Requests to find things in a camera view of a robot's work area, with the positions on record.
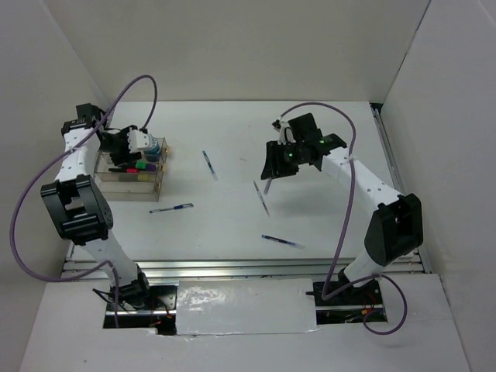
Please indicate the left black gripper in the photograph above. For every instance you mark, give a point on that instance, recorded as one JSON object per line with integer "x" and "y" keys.
{"x": 123, "y": 159}

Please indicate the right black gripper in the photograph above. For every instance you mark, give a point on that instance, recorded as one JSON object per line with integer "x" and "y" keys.
{"x": 273, "y": 169}

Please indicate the clear pen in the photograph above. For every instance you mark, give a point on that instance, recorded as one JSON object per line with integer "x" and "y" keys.
{"x": 261, "y": 198}
{"x": 267, "y": 187}

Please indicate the blue slime jar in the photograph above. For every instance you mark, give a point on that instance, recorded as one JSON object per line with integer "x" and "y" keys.
{"x": 153, "y": 151}

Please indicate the blue pen bottom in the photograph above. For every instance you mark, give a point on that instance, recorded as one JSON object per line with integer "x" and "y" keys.
{"x": 282, "y": 241}

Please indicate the yellow highlighter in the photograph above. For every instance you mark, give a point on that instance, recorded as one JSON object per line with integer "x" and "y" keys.
{"x": 133, "y": 178}

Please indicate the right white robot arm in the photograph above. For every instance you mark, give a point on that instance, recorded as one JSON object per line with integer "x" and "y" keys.
{"x": 395, "y": 228}

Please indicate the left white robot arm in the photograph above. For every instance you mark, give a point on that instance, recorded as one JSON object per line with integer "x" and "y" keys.
{"x": 79, "y": 209}

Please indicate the clear three-compartment organizer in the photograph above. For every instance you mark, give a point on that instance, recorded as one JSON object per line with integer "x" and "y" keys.
{"x": 137, "y": 186}

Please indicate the blue refill pen top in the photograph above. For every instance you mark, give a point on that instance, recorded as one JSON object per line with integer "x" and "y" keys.
{"x": 210, "y": 167}

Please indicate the blue pen near organizer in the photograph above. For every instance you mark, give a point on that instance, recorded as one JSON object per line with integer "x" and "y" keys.
{"x": 174, "y": 208}

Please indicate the white foam board cover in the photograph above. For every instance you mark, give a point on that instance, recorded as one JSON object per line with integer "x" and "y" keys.
{"x": 245, "y": 307}

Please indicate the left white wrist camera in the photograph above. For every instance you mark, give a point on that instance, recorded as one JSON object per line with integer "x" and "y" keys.
{"x": 139, "y": 141}

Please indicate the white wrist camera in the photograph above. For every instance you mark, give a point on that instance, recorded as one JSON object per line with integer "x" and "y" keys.
{"x": 285, "y": 134}
{"x": 139, "y": 141}

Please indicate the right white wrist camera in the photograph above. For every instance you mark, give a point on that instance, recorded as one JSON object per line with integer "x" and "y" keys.
{"x": 285, "y": 134}

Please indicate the aluminium right rail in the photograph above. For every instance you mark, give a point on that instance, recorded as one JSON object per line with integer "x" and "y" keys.
{"x": 395, "y": 175}

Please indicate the aluminium rail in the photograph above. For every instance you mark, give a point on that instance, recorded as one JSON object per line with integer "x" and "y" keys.
{"x": 167, "y": 269}
{"x": 395, "y": 175}

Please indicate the aluminium front rail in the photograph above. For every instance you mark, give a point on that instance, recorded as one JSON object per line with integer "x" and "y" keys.
{"x": 167, "y": 269}

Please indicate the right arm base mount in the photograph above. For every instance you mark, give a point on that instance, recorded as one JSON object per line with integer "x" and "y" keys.
{"x": 349, "y": 306}

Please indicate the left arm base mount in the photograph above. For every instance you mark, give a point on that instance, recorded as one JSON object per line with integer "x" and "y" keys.
{"x": 158, "y": 313}

